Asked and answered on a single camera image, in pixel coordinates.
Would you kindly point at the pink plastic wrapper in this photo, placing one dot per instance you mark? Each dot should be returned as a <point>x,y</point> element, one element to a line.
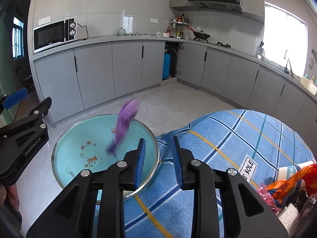
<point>266,195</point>

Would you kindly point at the blue framed window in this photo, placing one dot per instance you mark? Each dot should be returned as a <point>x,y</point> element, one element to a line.
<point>17,38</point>

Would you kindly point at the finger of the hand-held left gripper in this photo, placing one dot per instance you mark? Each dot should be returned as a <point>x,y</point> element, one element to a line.
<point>37,115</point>
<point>16,98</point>

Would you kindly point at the blue gas cylinder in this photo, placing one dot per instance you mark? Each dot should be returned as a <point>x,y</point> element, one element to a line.
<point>167,65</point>

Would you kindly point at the black range hood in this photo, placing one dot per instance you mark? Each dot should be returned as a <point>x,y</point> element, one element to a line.
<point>215,5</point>

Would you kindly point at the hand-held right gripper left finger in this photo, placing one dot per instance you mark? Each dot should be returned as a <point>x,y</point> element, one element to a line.
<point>141,163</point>

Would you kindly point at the black wok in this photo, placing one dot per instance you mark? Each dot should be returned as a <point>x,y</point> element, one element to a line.
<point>201,34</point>

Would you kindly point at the beige box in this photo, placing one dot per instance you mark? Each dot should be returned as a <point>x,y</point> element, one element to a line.
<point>308,85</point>

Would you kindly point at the silver microwave oven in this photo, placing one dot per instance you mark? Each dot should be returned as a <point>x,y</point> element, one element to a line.
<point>49,37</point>

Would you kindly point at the white wall socket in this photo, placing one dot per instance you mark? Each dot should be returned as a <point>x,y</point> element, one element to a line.
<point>154,20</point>
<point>45,20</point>

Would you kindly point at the grey lower cabinets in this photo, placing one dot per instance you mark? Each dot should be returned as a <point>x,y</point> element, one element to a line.
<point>99,72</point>

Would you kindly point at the knife holder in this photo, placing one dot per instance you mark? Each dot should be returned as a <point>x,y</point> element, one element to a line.
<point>260,52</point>

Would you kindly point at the teal basin with metal rim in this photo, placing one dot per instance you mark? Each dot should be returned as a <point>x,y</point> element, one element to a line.
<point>81,143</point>

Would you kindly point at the metal spice rack with bottles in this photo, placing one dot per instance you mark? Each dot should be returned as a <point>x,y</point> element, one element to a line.
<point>178,27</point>

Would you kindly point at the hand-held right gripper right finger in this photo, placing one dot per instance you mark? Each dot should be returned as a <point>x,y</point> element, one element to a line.
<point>176,163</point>

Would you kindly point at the wall ornament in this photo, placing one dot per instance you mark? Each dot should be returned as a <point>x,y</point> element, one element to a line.
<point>313,63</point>

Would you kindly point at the purple plastic wrapper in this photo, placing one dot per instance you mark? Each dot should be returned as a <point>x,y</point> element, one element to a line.
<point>125,124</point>

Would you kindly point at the metal faucet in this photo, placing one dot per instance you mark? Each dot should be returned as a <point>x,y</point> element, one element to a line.
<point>288,64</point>

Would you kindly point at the bright kitchen window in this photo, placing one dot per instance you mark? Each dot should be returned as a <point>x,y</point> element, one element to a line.
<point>282,34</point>

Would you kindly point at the white tissue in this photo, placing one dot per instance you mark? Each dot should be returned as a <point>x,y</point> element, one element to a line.
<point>291,215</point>

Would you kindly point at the striped paper cup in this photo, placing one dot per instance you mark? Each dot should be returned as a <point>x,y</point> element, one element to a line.
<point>286,173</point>

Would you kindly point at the gas stove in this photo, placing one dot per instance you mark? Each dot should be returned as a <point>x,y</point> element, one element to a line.
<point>223,45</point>

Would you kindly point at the green teapot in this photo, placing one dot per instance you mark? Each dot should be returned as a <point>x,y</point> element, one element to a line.
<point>121,32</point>

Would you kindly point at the blue plaid blanket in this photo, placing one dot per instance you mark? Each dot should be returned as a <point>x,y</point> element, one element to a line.
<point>223,138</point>

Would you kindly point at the orange foil wrapper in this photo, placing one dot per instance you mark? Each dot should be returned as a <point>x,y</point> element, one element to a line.
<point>289,186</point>

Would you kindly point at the person's left hand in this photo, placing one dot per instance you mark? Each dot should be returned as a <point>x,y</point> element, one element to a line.
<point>8,195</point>

